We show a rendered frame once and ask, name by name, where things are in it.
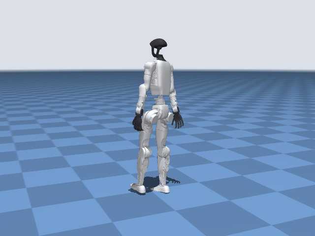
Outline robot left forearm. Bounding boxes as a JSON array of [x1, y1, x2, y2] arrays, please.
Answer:
[[136, 85, 147, 114]]

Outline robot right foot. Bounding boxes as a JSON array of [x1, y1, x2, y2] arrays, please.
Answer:
[[150, 185, 170, 193]]

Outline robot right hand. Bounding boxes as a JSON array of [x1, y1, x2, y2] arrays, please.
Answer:
[[172, 107, 184, 128]]

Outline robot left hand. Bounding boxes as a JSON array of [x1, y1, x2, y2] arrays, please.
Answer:
[[132, 109, 143, 131]]

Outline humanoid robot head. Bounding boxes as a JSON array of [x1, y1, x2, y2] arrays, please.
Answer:
[[150, 38, 167, 61]]

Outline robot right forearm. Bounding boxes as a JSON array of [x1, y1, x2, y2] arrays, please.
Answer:
[[168, 89, 178, 112]]

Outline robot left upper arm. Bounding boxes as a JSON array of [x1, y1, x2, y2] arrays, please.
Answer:
[[143, 61, 157, 92]]

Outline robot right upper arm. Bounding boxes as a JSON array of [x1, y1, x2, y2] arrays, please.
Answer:
[[170, 64, 174, 93]]

